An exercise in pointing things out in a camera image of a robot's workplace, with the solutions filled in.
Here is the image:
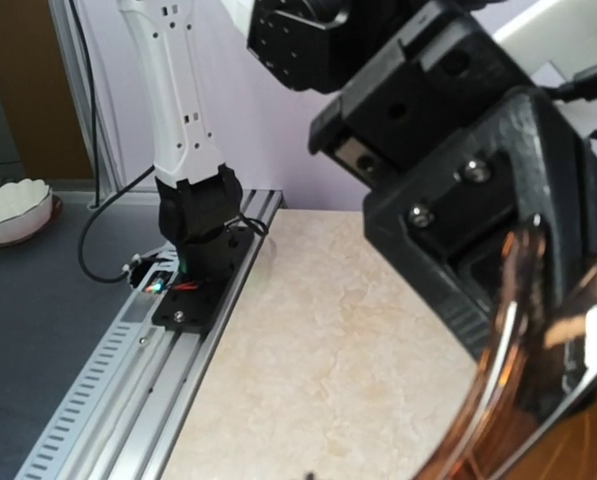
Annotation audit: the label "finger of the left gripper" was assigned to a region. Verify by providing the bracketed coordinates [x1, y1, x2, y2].
[363, 87, 597, 359]

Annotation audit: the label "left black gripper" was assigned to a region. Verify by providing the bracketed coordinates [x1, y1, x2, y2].
[308, 1, 531, 188]

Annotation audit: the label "brown sunglasses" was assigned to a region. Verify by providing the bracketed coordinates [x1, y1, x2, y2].
[417, 216, 597, 479]

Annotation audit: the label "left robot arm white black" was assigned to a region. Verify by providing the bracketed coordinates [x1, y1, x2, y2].
[120, 1, 597, 333]

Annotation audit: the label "white bowl on saucer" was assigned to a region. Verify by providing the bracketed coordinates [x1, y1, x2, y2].
[0, 178, 64, 249]

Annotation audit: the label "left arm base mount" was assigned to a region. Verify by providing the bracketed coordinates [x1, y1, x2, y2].
[151, 226, 254, 335]

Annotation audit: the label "black cable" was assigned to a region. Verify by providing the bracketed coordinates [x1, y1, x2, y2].
[67, 0, 157, 284]

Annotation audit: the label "left aluminium corner post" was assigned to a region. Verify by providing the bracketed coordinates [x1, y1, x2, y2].
[48, 1, 123, 207]

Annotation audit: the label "aluminium front rail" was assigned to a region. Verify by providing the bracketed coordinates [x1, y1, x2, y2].
[12, 188, 285, 480]

